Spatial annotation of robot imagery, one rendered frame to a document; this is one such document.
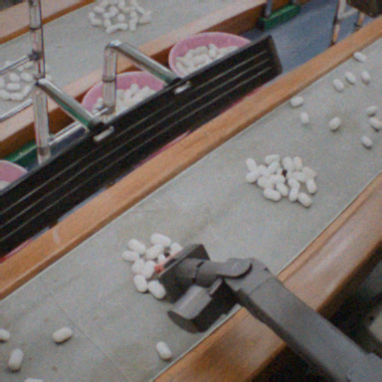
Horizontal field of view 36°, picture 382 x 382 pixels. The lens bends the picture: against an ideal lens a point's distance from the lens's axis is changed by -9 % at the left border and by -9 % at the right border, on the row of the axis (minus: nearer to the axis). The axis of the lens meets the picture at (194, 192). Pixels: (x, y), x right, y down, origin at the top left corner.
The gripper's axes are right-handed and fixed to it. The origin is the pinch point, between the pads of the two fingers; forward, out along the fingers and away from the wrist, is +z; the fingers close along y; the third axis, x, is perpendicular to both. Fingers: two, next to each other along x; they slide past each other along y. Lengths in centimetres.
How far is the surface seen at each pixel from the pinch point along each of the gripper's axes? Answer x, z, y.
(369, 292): 73, 32, -82
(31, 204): -27.1, -18.4, 21.8
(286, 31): -19, 36, -94
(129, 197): -10.4, 11.3, -7.4
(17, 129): -31.5, 35.9, -1.4
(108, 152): -26.9, -18.4, 7.8
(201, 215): -1.3, 4.6, -16.0
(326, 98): -4, 8, -67
